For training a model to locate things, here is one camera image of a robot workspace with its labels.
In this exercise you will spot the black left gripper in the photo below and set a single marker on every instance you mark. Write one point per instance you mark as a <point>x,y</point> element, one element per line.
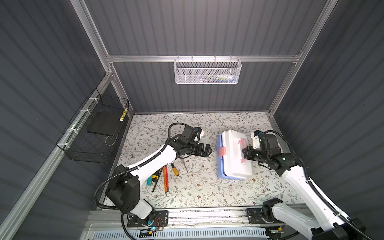
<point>199,152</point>

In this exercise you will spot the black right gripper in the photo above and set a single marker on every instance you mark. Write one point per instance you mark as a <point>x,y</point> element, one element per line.
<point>247,150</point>

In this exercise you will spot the silver tweezers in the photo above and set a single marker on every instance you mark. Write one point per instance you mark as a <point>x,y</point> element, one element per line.
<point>184,164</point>

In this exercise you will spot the white and blue tool box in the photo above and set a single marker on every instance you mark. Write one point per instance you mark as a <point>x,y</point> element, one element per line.
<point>231,162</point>

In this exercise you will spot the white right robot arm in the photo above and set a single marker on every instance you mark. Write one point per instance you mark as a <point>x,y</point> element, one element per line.
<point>329,222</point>

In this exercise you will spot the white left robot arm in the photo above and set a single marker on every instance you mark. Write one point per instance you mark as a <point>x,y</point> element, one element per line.
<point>121,191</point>

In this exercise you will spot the floral table mat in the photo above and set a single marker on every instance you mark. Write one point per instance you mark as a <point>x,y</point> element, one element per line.
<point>202,187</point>

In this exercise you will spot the yellow marker pen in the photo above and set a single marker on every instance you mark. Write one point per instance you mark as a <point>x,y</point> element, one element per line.
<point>123,114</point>

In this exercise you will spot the black foam pad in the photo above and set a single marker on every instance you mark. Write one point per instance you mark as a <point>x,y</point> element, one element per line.
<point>106,124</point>

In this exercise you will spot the yellow handled screwdriver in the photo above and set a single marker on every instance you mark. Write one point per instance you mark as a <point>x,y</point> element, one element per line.
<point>176,172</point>

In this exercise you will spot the red handled pliers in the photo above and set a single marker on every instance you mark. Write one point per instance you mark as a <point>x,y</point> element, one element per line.
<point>166,181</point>

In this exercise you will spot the black yellow wire stripper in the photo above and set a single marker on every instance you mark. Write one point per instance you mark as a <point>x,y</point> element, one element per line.
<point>156,177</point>

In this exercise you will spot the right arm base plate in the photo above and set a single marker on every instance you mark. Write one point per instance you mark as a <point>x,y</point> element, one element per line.
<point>255,216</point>

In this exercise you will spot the white wire mesh basket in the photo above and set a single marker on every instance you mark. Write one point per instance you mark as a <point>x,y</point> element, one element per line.
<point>207,72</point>

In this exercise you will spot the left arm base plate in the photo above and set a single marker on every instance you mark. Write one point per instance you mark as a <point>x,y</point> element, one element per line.
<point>157,218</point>

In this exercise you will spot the white vented cable duct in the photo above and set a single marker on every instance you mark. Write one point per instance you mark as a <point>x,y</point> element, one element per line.
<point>205,233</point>

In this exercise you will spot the black wire basket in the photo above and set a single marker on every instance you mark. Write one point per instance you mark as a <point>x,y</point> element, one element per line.
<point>78,144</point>

